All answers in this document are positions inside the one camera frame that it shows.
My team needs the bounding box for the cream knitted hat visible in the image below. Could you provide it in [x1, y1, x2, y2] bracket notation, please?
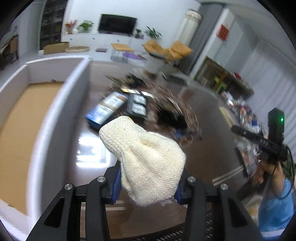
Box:
[99, 116, 186, 207]

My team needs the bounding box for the silver sequin bow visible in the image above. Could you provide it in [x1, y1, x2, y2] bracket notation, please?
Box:
[147, 84, 201, 146]

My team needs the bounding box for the blue white ointment box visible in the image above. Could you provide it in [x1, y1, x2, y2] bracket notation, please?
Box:
[84, 92, 128, 130]

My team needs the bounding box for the black printed box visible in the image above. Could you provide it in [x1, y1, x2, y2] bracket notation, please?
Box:
[126, 93, 147, 118]

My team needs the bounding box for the blue sleeved right forearm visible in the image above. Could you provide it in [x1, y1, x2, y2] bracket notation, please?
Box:
[258, 179, 295, 240]

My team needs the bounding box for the clutter of small items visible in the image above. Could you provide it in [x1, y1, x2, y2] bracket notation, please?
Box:
[219, 91, 268, 178]

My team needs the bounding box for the person's right hand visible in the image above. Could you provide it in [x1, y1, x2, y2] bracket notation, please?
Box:
[254, 159, 285, 198]

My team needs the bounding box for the wooden dining chair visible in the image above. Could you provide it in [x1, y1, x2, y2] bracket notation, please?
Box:
[195, 56, 254, 99]

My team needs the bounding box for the grey laptop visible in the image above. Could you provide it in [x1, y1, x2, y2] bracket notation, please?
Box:
[167, 73, 188, 86]

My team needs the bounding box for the large white cardboard box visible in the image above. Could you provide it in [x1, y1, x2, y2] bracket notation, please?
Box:
[1, 55, 92, 240]

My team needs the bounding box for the orange lounge chair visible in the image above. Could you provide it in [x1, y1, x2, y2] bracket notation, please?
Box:
[143, 39, 193, 62]

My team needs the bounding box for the grey curtain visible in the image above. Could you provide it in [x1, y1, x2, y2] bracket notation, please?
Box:
[179, 3, 225, 74]

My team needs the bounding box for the white standing air conditioner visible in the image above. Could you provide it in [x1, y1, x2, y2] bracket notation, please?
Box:
[176, 9, 203, 46]

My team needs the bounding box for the green potted plant right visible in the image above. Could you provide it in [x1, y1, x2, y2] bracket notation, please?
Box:
[145, 26, 162, 40]

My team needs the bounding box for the green potted plant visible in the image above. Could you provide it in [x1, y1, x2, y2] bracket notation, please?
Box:
[145, 26, 162, 40]
[77, 20, 94, 33]

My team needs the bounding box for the small potted plant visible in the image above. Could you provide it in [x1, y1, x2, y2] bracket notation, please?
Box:
[134, 28, 142, 39]

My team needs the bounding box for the orange side table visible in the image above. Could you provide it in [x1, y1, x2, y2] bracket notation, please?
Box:
[110, 43, 134, 63]

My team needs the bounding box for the white tv cabinet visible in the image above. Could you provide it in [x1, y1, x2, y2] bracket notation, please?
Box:
[61, 33, 146, 51]

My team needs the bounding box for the green potted plant left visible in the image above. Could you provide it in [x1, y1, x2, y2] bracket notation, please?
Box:
[77, 20, 94, 33]

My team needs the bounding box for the dark bookshelf cabinet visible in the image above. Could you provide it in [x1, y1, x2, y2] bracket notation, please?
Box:
[39, 0, 67, 50]

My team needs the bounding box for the red flower vase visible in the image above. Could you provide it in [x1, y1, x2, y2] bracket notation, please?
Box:
[65, 20, 78, 34]

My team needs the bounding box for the black television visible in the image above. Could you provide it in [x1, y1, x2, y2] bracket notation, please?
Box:
[98, 14, 137, 36]

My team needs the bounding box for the red wall hanging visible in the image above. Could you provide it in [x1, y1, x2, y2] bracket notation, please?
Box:
[216, 24, 229, 41]

